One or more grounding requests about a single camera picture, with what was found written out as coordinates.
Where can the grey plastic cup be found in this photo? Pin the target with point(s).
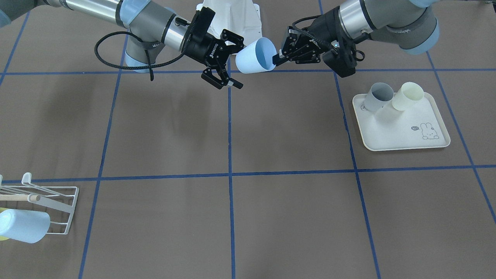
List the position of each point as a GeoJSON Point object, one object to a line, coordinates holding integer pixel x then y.
{"type": "Point", "coordinates": [378, 96]}

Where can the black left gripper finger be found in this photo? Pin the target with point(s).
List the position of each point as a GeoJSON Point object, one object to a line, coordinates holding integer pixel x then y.
{"type": "Point", "coordinates": [299, 56]}
{"type": "Point", "coordinates": [293, 41]}

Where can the white wire cup rack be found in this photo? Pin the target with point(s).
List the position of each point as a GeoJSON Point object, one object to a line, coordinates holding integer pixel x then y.
{"type": "Point", "coordinates": [58, 201]}

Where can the pale yellow plastic cup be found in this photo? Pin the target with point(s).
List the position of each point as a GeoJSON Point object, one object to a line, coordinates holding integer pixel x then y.
{"type": "Point", "coordinates": [407, 96]}

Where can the light blue plastic cup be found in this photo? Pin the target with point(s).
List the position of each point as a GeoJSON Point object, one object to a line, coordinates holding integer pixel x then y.
{"type": "Point", "coordinates": [27, 226]}

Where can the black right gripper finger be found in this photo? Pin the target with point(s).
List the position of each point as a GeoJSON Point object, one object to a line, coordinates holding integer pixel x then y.
{"type": "Point", "coordinates": [219, 79]}
{"type": "Point", "coordinates": [232, 42]}

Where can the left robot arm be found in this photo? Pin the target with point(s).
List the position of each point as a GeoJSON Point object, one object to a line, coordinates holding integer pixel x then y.
{"type": "Point", "coordinates": [409, 24]}

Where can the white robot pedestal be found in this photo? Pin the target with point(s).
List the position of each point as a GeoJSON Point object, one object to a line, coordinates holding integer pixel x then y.
{"type": "Point", "coordinates": [241, 17]}

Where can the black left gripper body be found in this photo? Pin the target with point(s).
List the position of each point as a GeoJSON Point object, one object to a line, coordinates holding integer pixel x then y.
{"type": "Point", "coordinates": [324, 30]}

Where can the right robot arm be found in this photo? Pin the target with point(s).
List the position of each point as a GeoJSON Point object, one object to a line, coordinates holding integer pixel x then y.
{"type": "Point", "coordinates": [158, 36]}

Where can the cream plastic tray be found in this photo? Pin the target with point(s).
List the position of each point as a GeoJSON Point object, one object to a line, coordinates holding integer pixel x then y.
{"type": "Point", "coordinates": [387, 129]}

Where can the yellow-green plastic cup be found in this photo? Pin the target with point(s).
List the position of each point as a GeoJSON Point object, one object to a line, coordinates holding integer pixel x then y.
{"type": "Point", "coordinates": [5, 219]}

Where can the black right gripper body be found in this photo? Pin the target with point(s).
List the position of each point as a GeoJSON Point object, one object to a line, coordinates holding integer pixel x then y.
{"type": "Point", "coordinates": [202, 49]}

